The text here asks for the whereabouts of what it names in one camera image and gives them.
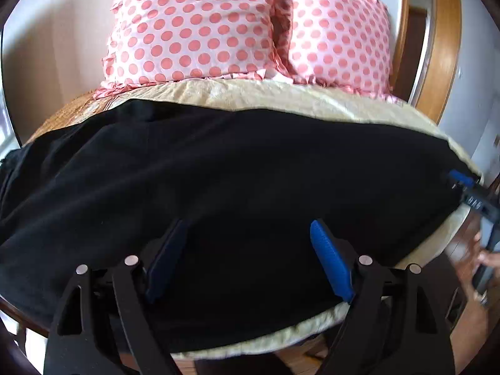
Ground large pink polka dot pillow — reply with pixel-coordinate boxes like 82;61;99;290
94;0;292;100

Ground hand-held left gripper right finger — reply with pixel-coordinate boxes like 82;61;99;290
309;219;456;375

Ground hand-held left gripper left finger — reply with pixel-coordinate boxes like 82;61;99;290
44;218;190;375

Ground person's right hand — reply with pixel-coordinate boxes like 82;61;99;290
471;232;500;307

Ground wooden door frame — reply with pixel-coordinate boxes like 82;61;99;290
347;0;463;116

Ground cream yellow blanket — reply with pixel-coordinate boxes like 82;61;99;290
117;78;485;362

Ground dark wooden bed frame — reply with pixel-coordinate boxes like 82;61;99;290
0;293;51;375

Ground woven bamboo bed mat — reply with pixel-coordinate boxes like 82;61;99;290
29;92;126;141

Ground small pink polka dot pillow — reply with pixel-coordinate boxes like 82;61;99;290
273;0;409;104

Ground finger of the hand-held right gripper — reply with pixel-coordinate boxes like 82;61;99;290
447;170;482;190

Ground black pants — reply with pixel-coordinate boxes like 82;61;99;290
0;99;475;354

